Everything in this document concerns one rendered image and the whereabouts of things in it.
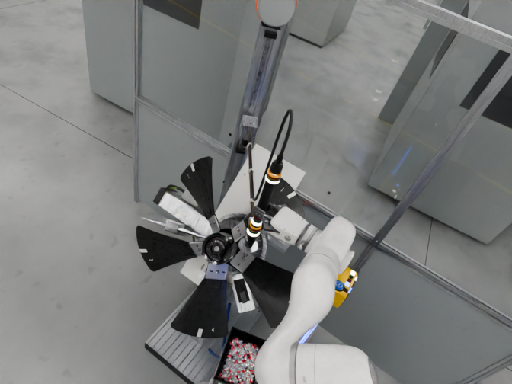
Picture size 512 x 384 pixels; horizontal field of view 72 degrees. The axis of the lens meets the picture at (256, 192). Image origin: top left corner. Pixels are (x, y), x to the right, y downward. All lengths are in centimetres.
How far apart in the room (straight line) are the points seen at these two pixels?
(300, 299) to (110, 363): 184
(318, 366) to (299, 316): 9
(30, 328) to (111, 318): 45
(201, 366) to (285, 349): 164
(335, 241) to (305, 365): 37
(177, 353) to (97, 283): 75
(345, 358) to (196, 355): 172
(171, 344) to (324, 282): 174
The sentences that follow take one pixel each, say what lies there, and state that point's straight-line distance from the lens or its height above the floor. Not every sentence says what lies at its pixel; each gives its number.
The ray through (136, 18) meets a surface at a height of 148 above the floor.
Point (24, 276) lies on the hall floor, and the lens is 280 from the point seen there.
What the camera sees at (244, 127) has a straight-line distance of 163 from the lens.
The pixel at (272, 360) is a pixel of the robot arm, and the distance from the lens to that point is 73.
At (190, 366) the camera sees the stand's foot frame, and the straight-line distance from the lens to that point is 235.
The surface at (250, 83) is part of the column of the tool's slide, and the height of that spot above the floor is 155.
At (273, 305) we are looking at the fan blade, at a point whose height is 116.
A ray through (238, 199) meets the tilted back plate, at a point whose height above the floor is 117.
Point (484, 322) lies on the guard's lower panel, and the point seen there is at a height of 91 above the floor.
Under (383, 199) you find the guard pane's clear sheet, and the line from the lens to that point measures 182.
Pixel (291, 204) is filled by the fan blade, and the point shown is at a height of 141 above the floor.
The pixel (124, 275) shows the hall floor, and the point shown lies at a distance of 269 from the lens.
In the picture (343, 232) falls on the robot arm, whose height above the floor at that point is 162.
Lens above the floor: 229
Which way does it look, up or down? 43 degrees down
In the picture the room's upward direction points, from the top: 18 degrees clockwise
